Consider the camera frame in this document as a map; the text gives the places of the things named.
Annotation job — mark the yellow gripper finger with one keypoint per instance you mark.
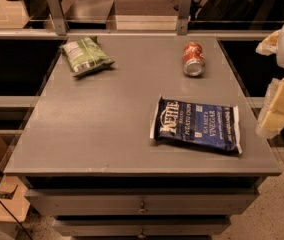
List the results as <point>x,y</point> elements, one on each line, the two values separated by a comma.
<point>271,116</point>
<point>269,45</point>

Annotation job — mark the red coke can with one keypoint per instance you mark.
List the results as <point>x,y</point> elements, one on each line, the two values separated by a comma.
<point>193,59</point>

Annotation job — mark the blue kettle chip bag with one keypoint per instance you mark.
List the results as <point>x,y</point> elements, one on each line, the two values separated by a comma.
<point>213,126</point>

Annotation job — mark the green jalapeno chip bag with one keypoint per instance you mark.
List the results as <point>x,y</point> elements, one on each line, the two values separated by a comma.
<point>85,56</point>

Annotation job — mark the grey cabinet upper drawer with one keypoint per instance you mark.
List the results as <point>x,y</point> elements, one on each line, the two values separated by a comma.
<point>63,202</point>

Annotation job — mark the grey cabinet drawer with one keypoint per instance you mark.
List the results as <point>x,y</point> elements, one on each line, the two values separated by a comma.
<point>63,202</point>
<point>140,227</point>

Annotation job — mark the grey cabinet lower drawer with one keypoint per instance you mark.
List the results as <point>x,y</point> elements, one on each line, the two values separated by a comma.
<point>140,227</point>

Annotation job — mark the cardboard box on floor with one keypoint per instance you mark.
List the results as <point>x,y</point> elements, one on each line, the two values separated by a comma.
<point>13,204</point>

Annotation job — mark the right metal bracket post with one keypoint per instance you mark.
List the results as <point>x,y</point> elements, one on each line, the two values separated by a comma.
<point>183,17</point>

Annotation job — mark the metal bracket post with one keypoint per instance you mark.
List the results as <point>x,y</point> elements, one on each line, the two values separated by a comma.
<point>183,17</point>
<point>57,16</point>

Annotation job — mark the left metal bracket post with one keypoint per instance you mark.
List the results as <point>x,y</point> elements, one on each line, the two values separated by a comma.
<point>57,16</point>

